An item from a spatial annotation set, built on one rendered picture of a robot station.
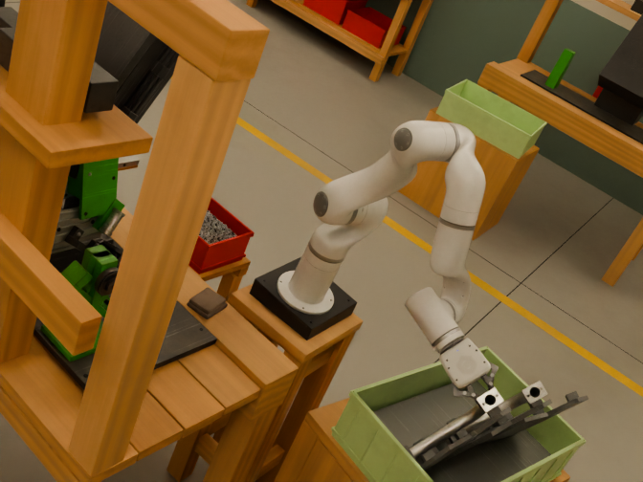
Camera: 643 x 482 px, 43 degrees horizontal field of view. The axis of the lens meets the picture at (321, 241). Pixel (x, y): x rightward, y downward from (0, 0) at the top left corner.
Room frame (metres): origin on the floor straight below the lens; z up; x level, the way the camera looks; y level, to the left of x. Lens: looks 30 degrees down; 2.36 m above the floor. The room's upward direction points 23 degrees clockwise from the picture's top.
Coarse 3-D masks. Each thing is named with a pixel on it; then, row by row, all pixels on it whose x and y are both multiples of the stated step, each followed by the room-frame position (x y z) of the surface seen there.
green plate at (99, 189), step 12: (84, 168) 1.82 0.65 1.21; (96, 168) 1.85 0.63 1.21; (108, 168) 1.88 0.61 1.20; (72, 180) 1.85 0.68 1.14; (84, 180) 1.81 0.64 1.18; (96, 180) 1.85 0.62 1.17; (108, 180) 1.88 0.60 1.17; (72, 192) 1.84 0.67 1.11; (84, 192) 1.81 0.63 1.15; (96, 192) 1.84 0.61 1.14; (108, 192) 1.88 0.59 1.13; (84, 204) 1.81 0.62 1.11; (96, 204) 1.84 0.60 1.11; (108, 204) 1.88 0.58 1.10; (84, 216) 1.81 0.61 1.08; (96, 216) 1.84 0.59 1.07
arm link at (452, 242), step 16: (448, 224) 1.79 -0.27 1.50; (448, 240) 1.78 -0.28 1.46; (464, 240) 1.79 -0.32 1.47; (432, 256) 1.79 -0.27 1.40; (448, 256) 1.77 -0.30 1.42; (464, 256) 1.79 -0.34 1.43; (448, 272) 1.77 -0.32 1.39; (464, 272) 1.81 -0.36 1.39; (448, 288) 1.86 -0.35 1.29; (464, 288) 1.84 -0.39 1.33; (464, 304) 1.84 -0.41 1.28
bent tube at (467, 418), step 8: (488, 392) 1.64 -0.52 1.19; (496, 392) 1.64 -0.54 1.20; (480, 400) 1.62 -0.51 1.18; (488, 400) 1.70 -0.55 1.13; (496, 400) 1.63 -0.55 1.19; (472, 408) 1.70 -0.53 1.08; (488, 408) 1.61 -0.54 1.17; (464, 416) 1.69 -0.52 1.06; (472, 416) 1.69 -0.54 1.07; (480, 416) 1.69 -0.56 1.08; (448, 424) 1.68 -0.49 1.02; (456, 424) 1.67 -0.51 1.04; (464, 424) 1.68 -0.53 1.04; (440, 432) 1.65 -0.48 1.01; (448, 432) 1.65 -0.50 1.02; (424, 440) 1.63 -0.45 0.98; (432, 440) 1.63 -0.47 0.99; (440, 440) 1.64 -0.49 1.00; (416, 448) 1.61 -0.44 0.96; (424, 448) 1.62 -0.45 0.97; (416, 456) 1.60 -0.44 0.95
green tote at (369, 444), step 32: (384, 384) 1.81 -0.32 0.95; (416, 384) 1.95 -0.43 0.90; (512, 384) 2.10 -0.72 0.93; (352, 416) 1.70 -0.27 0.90; (352, 448) 1.67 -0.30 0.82; (384, 448) 1.62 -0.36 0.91; (544, 448) 1.98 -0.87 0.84; (576, 448) 1.91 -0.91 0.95; (384, 480) 1.59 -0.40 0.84; (416, 480) 1.54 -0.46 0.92; (512, 480) 1.65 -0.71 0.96; (544, 480) 1.87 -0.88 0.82
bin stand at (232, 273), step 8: (232, 264) 2.28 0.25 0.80; (240, 264) 2.31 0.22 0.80; (248, 264) 2.34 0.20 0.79; (208, 272) 2.19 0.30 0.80; (216, 272) 2.21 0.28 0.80; (224, 272) 2.24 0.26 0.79; (232, 272) 2.27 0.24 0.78; (240, 272) 2.32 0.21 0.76; (224, 280) 2.32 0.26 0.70; (232, 280) 2.30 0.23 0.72; (240, 280) 2.34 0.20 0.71; (224, 288) 2.31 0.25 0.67; (232, 288) 2.31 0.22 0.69; (224, 296) 2.31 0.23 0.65
